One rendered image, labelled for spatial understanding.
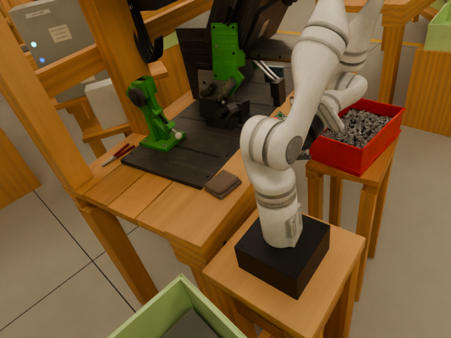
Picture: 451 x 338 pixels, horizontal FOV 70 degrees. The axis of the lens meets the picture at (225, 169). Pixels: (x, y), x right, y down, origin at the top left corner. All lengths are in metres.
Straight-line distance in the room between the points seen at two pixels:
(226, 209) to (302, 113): 0.46
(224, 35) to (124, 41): 0.38
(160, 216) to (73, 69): 0.64
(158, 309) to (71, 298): 1.46
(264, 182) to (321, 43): 0.28
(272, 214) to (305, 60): 0.32
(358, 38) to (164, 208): 0.72
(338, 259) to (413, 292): 1.04
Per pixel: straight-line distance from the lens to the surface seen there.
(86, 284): 2.22
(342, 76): 0.94
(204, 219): 0.95
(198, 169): 1.14
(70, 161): 1.28
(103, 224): 1.45
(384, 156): 1.30
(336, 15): 0.68
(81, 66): 1.36
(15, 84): 1.16
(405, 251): 2.04
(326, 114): 0.81
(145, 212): 1.08
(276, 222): 0.73
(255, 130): 0.60
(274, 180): 0.66
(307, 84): 0.61
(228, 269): 0.89
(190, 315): 0.85
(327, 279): 0.86
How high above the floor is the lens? 1.58
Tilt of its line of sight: 38 degrees down
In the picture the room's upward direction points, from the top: 13 degrees counter-clockwise
